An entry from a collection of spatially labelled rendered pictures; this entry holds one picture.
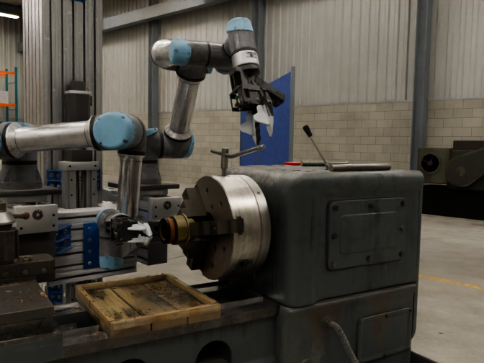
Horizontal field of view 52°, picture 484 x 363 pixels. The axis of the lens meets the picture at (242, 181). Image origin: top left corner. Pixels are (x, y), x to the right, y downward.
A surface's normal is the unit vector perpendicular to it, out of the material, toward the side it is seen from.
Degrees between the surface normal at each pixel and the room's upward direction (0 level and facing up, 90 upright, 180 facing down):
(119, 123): 89
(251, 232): 87
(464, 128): 90
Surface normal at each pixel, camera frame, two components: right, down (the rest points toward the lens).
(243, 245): 0.51, 0.25
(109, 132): 0.01, 0.07
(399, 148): -0.67, 0.04
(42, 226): 0.64, 0.07
